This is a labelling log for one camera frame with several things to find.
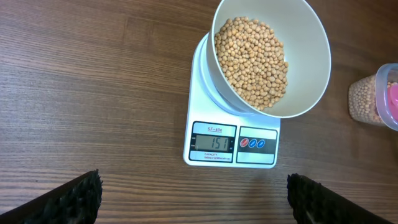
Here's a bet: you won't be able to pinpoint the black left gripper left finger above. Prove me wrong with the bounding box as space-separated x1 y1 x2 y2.
1 169 103 224

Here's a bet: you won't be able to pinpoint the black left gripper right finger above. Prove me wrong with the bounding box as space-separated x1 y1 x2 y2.
287 174 391 224

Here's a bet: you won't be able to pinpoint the pink plastic measuring scoop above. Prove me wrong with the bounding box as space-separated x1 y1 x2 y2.
387 84 398 121

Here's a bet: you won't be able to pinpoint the white digital kitchen scale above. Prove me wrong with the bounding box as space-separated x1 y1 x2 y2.
183 36 280 169

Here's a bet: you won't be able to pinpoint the white bowl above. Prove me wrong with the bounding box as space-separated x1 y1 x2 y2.
206 0 331 118

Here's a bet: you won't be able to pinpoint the soybeans in white bowl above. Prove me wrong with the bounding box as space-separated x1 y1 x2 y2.
214 17 289 111

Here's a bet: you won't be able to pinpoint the clear container of soybeans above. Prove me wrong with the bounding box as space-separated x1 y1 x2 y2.
348 63 397 131

